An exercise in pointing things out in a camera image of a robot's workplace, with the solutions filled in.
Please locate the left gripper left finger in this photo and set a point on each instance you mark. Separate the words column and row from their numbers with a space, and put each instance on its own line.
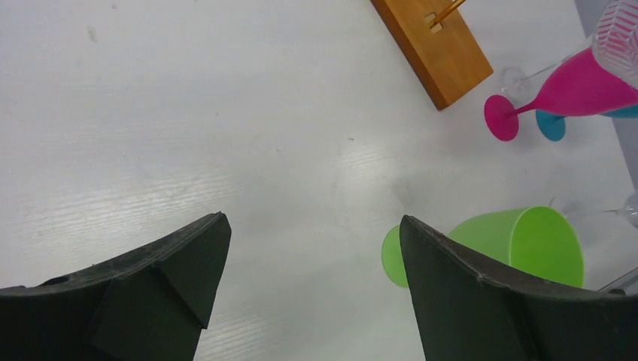
column 150, row 303

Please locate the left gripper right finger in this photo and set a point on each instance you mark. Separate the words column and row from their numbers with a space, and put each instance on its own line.
column 471, row 307

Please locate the green plastic wine glass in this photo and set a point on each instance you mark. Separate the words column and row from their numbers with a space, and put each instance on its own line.
column 538, row 240

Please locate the blue plastic wine glass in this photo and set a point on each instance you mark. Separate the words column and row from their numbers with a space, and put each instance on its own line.
column 553, row 126

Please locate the pink plastic wine glass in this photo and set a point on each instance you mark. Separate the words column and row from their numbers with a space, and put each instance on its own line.
column 578, row 88

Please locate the clear tall flute glass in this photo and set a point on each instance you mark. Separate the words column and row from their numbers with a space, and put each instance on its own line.
column 614, row 46

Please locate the gold wire glass rack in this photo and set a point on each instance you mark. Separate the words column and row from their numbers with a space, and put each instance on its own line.
column 439, row 46

